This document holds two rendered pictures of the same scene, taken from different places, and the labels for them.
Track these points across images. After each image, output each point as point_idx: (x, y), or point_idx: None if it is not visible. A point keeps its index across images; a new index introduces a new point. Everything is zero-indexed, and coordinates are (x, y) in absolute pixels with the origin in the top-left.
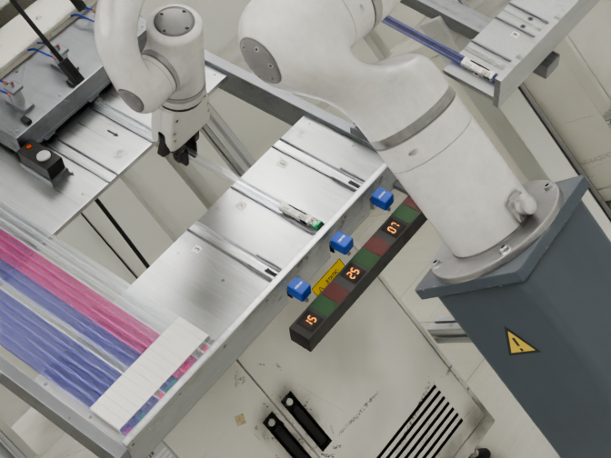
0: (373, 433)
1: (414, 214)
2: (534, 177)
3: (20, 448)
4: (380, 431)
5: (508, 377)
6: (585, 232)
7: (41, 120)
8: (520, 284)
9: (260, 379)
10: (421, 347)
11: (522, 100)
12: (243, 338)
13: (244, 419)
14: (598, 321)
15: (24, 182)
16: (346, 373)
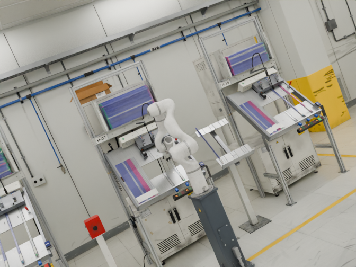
0: (189, 221)
1: None
2: (234, 183)
3: (125, 201)
4: (191, 221)
5: (198, 215)
6: (214, 196)
7: (145, 145)
8: (199, 201)
9: (170, 203)
10: None
11: (235, 167)
12: (164, 195)
13: (165, 210)
14: (212, 210)
15: (139, 155)
16: (187, 208)
